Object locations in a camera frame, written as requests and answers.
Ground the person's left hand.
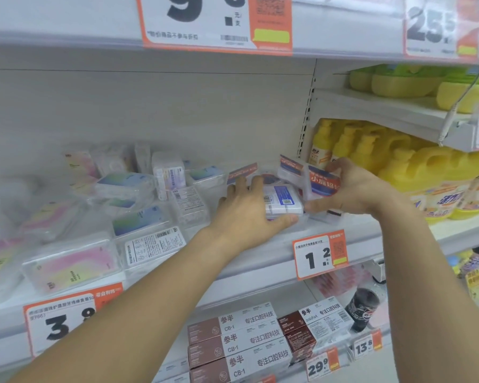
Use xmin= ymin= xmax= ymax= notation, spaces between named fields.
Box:
xmin=209 ymin=175 xmax=301 ymax=258

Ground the person's right hand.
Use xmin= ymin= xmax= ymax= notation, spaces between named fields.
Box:
xmin=303 ymin=157 xmax=397 ymax=221

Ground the red label small box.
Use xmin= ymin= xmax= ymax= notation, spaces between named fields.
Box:
xmin=305 ymin=165 xmax=342 ymax=203

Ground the pile of red small boxes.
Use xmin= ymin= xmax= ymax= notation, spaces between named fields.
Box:
xmin=226 ymin=154 xmax=344 ymax=227

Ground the pile of teal small boxes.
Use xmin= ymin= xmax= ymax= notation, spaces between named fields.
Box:
xmin=95 ymin=165 xmax=228 ymax=272

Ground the pile of pink small boxes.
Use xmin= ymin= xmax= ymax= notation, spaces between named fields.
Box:
xmin=0 ymin=143 xmax=122 ymax=304

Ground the person's left forearm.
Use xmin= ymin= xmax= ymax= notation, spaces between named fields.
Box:
xmin=7 ymin=227 xmax=240 ymax=383

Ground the person's right forearm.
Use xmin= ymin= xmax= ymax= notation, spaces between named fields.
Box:
xmin=373 ymin=193 xmax=479 ymax=383

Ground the row of yellow detergent bottles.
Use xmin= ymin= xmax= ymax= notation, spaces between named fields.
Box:
xmin=308 ymin=117 xmax=479 ymax=224

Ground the row of yellow green tubs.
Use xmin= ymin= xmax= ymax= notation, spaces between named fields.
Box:
xmin=346 ymin=63 xmax=479 ymax=115

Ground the black bottle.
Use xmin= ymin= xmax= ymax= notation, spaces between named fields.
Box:
xmin=344 ymin=287 xmax=381 ymax=332

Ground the stack of maroon toothpaste boxes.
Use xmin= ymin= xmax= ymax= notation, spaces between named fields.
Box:
xmin=186 ymin=297 xmax=355 ymax=383

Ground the row of small toiletry bottles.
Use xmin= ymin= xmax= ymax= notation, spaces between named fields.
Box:
xmin=447 ymin=244 xmax=479 ymax=312

